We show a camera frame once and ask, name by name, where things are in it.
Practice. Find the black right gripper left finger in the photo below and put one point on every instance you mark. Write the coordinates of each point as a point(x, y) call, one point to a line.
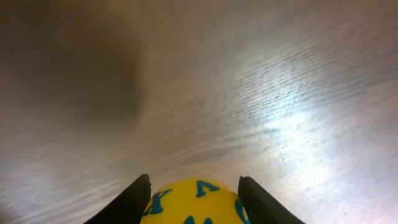
point(128, 207)

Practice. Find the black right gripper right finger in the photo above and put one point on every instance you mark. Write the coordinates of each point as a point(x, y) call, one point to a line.
point(261, 206)

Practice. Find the yellow ball with dots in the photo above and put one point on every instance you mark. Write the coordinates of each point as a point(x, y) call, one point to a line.
point(195, 201)

